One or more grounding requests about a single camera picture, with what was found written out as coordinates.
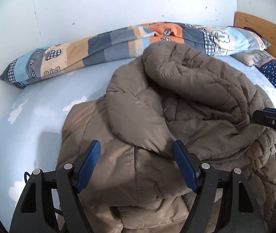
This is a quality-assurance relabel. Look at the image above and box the wooden headboard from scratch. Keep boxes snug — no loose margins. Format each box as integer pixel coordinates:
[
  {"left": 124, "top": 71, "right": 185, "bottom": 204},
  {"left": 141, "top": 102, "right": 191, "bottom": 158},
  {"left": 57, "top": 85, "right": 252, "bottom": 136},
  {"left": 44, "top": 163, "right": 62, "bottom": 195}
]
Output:
[{"left": 233, "top": 11, "right": 276, "bottom": 72}]

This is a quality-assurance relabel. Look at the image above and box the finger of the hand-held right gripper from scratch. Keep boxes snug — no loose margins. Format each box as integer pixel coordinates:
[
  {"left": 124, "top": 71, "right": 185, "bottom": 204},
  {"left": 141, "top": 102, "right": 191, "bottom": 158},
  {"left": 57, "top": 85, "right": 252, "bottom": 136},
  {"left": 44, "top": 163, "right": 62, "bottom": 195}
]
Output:
[{"left": 253, "top": 107, "right": 276, "bottom": 142}]

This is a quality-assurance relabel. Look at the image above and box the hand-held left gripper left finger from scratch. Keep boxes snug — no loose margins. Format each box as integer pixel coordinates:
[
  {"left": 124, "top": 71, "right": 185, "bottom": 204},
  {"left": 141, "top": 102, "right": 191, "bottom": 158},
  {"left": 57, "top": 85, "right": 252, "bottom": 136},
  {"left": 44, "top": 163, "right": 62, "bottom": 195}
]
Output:
[{"left": 10, "top": 140, "right": 102, "bottom": 233}]

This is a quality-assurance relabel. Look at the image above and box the white grey printed pillow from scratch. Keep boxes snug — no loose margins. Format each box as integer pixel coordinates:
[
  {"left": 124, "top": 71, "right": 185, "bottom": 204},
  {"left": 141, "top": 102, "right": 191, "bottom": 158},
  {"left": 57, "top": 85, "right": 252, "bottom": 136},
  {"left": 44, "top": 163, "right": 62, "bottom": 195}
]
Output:
[{"left": 251, "top": 50, "right": 276, "bottom": 67}]

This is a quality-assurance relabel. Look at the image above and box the brown puffer coat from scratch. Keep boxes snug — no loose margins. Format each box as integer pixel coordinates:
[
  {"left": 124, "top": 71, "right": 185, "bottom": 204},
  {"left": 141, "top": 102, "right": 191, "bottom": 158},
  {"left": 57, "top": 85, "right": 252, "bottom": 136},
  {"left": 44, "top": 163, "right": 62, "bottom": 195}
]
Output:
[{"left": 56, "top": 41, "right": 276, "bottom": 233}]

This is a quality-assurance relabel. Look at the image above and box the patchwork cartoon quilt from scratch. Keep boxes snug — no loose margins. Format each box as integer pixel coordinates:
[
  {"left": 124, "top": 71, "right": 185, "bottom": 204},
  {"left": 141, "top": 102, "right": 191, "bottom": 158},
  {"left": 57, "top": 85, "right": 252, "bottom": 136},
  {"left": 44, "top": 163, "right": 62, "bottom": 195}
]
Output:
[{"left": 0, "top": 22, "right": 272, "bottom": 89}]

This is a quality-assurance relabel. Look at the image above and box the small beige pillow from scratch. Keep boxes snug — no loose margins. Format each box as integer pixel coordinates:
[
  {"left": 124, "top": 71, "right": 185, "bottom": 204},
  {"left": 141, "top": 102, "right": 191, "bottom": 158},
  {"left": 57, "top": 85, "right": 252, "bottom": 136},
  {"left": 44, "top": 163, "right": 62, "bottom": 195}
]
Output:
[{"left": 231, "top": 52, "right": 256, "bottom": 67}]

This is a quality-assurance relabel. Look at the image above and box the light blue bed sheet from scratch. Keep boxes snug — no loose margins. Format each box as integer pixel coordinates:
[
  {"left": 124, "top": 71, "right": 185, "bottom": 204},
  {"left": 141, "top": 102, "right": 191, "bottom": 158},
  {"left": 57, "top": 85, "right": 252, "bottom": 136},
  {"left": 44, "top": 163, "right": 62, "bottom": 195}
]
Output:
[{"left": 0, "top": 56, "right": 276, "bottom": 233}]

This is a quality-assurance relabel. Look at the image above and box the dark red cloth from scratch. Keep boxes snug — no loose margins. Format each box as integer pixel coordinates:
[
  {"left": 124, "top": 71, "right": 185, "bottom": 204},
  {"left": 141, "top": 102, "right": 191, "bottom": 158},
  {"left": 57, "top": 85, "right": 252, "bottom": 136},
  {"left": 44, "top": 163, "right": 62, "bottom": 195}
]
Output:
[{"left": 227, "top": 25, "right": 263, "bottom": 38}]

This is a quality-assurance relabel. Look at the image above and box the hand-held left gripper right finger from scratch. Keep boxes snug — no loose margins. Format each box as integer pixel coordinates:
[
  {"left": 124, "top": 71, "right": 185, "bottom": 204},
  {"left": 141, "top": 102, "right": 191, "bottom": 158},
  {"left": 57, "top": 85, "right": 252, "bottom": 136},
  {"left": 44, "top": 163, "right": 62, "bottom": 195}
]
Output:
[{"left": 172, "top": 140, "right": 267, "bottom": 233}]

